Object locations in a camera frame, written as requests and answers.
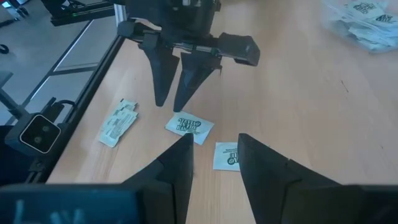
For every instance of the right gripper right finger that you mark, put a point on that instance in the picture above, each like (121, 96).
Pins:
(295, 205)

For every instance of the clear rectangular plastic container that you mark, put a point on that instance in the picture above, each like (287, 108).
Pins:
(329, 28)

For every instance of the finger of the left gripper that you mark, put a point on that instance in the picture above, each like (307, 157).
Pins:
(161, 68)
(194, 74)

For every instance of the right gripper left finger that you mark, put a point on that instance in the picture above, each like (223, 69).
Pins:
(124, 205)

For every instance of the white Stevia sweetener packet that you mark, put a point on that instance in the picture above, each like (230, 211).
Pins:
(367, 34)
(225, 155)
(129, 104)
(186, 126)
(363, 7)
(118, 127)
(384, 18)

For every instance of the black aluminium table frame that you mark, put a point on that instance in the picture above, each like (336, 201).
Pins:
(101, 77)

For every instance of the black table-level camera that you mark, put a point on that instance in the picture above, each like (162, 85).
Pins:
(40, 133)

